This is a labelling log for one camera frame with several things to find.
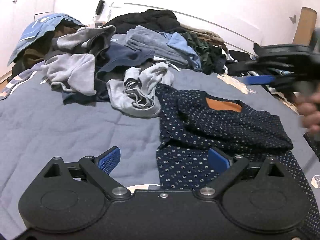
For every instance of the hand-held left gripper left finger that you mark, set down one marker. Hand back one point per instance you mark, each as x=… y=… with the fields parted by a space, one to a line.
x=110 y=158

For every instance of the dark green garment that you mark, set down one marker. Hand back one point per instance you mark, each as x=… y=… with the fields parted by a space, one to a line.
x=207 y=52

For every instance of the butterfly wall sticker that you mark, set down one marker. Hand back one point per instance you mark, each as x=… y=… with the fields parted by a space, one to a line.
x=293 y=20

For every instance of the black jacket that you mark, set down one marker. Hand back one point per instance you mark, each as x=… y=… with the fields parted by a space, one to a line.
x=150 y=18

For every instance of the person's right hand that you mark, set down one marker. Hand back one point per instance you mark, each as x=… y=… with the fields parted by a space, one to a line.
x=311 y=112

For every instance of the grey-blue folded pants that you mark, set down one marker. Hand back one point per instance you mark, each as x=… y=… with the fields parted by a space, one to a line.
x=150 y=40

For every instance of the dark folded garment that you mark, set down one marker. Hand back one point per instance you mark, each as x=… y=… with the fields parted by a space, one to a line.
x=313 y=145

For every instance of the cardboard tube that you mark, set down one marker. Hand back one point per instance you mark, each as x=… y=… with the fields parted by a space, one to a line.
x=305 y=25

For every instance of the light grey crumpled garment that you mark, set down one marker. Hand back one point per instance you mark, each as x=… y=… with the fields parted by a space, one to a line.
x=117 y=95

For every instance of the black garment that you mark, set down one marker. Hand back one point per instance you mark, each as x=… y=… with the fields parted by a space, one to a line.
x=237 y=66

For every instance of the beige folded pants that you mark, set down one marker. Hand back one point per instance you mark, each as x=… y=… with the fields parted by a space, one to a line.
x=202 y=31

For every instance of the grey hoodie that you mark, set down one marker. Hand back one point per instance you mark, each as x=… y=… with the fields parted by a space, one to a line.
x=72 y=72

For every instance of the light blue shirt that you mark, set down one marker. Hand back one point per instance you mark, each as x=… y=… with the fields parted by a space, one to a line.
x=180 y=45

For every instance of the white wardrobe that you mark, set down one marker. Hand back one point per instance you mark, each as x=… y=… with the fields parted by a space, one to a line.
x=30 y=0

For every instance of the navy garment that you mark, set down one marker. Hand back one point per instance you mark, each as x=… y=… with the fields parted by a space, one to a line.
x=120 y=55

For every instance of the blue denim garment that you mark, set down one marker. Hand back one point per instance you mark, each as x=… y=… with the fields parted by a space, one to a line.
x=37 y=30

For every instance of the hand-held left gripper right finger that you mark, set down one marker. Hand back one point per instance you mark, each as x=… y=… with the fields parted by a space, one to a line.
x=218 y=160

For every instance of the grey quilt with fish print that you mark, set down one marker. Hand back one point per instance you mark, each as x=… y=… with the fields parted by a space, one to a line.
x=62 y=135

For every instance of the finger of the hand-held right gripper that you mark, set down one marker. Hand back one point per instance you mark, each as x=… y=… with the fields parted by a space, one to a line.
x=280 y=50
x=260 y=80

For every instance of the brown garment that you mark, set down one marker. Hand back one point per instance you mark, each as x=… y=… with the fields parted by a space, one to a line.
x=32 y=55

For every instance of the navy dotted sweater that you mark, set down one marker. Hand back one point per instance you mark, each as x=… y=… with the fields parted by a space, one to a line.
x=200 y=135

